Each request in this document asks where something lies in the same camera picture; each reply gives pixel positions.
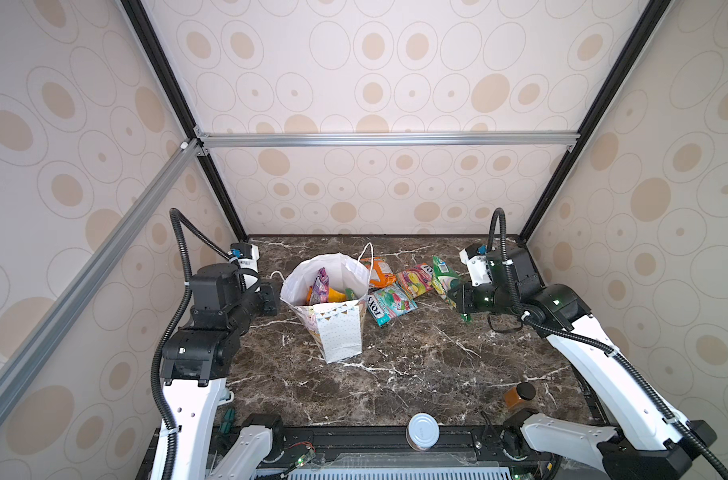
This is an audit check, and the orange snack packet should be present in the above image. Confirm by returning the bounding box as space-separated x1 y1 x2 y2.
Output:
361 257 397 289

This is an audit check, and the teal Fox's candy packet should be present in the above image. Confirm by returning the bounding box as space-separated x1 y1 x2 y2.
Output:
367 284 418 327

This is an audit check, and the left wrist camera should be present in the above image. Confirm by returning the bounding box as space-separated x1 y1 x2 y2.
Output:
229 242 260 290

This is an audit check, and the brown bottle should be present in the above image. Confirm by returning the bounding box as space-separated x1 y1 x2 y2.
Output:
503 381 537 412

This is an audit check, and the pink Fox's candy packet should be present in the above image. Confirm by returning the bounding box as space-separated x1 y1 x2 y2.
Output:
396 263 433 300

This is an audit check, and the yellow snack bag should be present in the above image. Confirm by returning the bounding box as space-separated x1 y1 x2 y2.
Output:
327 288 348 303

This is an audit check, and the diagonal aluminium bar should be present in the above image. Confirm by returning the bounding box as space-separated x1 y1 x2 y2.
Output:
0 139 200 427

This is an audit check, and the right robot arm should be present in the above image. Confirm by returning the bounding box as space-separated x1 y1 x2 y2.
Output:
447 208 728 479

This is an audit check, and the green snack packet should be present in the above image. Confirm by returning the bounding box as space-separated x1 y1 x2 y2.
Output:
432 256 464 310

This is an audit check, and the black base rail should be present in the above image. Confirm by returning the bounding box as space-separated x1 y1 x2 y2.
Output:
132 423 656 480

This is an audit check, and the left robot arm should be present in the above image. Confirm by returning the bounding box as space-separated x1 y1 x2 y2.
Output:
150 208 280 479

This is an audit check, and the purple snack packet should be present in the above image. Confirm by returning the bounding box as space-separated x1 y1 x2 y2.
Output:
309 268 330 306

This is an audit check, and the horizontal aluminium bar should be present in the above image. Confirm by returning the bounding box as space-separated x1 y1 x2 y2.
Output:
181 130 580 152

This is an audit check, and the white paper bag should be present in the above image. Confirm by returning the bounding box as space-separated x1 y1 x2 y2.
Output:
280 243 374 363

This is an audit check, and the white round cap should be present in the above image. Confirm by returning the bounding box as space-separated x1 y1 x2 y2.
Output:
406 413 440 452

